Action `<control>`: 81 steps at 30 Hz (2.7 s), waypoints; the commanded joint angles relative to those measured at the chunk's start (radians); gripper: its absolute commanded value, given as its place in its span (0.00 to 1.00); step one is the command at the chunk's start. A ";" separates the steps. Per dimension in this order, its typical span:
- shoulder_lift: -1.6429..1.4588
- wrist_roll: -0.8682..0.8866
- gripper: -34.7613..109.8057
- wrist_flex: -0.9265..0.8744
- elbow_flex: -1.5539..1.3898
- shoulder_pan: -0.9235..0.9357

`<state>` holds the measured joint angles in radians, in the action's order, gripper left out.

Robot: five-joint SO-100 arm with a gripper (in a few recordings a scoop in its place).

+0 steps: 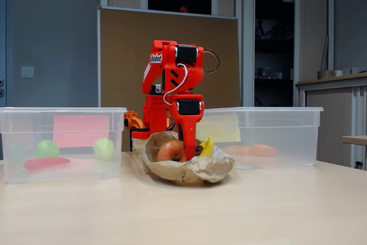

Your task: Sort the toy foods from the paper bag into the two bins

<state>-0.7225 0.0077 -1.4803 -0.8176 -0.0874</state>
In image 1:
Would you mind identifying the brown toy donut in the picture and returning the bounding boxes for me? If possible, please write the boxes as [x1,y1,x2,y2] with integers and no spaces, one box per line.
[157,140,187,162]

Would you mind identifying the orange toy waffle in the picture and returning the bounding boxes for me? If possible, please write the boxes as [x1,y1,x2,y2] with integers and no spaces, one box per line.
[222,145,253,157]

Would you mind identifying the light green toy lettuce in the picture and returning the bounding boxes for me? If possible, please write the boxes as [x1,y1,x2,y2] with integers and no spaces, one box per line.
[93,138,115,161]

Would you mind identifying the green toy apple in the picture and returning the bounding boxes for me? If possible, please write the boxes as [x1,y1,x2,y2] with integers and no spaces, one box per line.
[34,139,61,159]

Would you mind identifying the red toy chili pepper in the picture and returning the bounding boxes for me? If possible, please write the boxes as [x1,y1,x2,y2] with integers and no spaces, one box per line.
[24,157,72,171]

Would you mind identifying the yellow-green sticky note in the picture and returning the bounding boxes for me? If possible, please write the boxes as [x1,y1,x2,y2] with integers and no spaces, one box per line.
[196,114,241,143]

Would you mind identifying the clear plastic bin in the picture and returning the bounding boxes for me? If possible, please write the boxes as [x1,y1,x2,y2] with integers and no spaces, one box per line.
[0,106,128,185]
[197,106,324,170]

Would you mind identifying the pink sticky note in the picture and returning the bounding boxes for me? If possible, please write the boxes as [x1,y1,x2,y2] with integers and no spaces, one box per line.
[53,115,111,149]

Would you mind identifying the yellow toy banana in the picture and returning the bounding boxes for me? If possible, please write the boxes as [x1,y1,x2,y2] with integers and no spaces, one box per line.
[199,137,214,157]

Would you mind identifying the crumpled brown paper bag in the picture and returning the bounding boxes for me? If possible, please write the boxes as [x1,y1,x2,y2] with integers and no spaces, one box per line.
[141,131,236,184]

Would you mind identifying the clear plastic film bag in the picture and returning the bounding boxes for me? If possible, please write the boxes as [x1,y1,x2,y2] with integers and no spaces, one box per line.
[213,146,231,159]

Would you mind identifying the wooden base block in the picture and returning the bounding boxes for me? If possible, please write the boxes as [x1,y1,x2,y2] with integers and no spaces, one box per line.
[131,137,149,152]

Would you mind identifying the orange printed clamp part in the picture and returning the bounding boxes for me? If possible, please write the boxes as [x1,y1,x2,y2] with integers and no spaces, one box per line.
[123,110,146,131]

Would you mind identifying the brown cork board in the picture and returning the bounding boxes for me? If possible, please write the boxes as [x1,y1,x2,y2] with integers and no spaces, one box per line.
[97,6,241,151]

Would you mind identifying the brown tape roll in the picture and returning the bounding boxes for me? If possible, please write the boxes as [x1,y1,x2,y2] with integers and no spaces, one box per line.
[317,69,335,80]

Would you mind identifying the grey roller-door cabinet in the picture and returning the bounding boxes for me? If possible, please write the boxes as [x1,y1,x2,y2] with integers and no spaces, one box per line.
[296,72,367,170]

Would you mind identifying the beige side table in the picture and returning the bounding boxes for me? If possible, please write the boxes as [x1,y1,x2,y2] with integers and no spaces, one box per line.
[341,135,367,146]

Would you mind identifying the white cups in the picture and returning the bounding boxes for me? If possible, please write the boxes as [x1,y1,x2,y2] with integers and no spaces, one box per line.
[334,66,367,77]

